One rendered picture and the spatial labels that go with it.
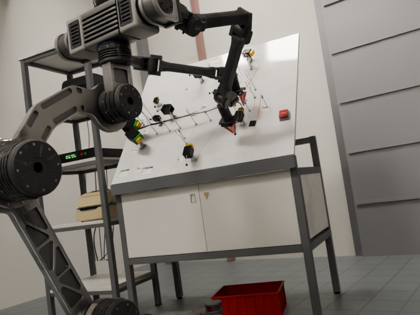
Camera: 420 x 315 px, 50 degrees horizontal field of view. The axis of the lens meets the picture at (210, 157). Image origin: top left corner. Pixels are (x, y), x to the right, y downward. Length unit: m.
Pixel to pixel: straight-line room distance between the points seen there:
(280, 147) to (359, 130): 1.78
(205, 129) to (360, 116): 1.77
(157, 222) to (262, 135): 0.82
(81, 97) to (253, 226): 1.20
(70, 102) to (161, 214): 1.19
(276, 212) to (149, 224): 0.81
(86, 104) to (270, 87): 1.33
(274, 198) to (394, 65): 2.04
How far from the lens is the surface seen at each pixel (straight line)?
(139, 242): 2.84
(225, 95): 2.34
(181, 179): 2.60
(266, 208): 2.45
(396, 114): 4.06
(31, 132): 1.62
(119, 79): 1.85
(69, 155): 3.12
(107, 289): 2.99
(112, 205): 3.09
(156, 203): 2.75
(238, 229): 2.52
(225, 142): 2.61
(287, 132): 2.48
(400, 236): 4.10
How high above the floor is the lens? 0.73
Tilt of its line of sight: 4 degrees up
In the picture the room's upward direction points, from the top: 8 degrees counter-clockwise
